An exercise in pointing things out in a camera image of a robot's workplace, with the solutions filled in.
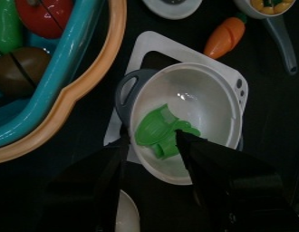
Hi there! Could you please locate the brown toy potato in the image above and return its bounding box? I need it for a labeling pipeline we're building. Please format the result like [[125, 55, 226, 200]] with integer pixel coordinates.
[[0, 46, 51, 98]]

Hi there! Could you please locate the teal and orange toy basket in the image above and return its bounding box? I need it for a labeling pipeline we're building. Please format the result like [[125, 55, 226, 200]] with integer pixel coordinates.
[[0, 0, 127, 165]]

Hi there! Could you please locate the grey toy saucepan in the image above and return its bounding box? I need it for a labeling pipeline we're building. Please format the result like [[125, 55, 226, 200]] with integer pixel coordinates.
[[231, 0, 299, 76]]

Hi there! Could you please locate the green toy leaf vegetable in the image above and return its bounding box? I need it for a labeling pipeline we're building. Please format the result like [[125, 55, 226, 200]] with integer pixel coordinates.
[[134, 103, 201, 160]]

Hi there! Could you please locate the red toy tomato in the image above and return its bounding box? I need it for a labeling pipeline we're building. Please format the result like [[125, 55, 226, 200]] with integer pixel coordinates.
[[14, 0, 74, 40]]

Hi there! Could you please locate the white round toy plate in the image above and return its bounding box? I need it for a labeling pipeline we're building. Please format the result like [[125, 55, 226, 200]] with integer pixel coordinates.
[[141, 0, 203, 21]]

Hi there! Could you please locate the white toy pot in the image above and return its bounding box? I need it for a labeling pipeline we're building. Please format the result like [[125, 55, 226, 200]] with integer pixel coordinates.
[[114, 62, 245, 186]]

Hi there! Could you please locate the white toy egg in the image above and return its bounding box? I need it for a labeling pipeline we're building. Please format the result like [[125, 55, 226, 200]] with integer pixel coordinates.
[[113, 189, 141, 232]]

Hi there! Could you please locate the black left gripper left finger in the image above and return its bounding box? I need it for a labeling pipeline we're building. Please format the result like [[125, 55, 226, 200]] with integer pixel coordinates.
[[38, 126, 131, 232]]

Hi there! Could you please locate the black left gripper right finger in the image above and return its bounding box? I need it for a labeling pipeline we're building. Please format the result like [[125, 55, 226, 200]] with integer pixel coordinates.
[[174, 129, 299, 232]]

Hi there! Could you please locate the orange toy carrot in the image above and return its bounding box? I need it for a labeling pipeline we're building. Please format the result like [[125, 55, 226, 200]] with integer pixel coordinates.
[[202, 13, 249, 60]]

